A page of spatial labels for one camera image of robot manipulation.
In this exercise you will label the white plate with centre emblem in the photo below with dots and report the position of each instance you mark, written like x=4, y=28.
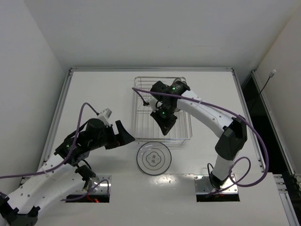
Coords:
x=153, y=158

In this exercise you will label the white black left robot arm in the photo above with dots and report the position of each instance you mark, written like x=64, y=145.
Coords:
x=51, y=169

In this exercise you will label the aluminium table frame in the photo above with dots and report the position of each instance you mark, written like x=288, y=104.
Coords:
x=136, y=198

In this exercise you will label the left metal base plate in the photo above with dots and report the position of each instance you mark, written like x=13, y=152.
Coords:
x=102, y=188

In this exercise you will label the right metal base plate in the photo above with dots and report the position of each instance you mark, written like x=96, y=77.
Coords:
x=204, y=187

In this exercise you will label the metal wire dish rack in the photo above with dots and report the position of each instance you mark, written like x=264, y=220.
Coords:
x=145, y=129

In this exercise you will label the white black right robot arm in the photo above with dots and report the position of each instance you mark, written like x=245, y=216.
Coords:
x=231, y=131

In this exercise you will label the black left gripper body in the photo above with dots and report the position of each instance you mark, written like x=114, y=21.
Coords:
x=112, y=135

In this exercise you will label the metal base plate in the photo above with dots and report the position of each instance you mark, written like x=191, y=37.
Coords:
x=204, y=187
x=102, y=188

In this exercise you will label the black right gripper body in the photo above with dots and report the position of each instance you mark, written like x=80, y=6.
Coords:
x=163, y=117

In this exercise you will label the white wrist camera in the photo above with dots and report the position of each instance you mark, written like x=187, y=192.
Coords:
x=104, y=116
x=154, y=104

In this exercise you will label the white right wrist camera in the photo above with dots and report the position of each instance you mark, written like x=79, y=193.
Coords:
x=154, y=104

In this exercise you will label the orange sunburst plate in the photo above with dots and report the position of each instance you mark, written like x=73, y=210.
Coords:
x=177, y=79

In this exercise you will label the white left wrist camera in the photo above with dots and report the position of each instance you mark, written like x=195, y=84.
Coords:
x=104, y=116

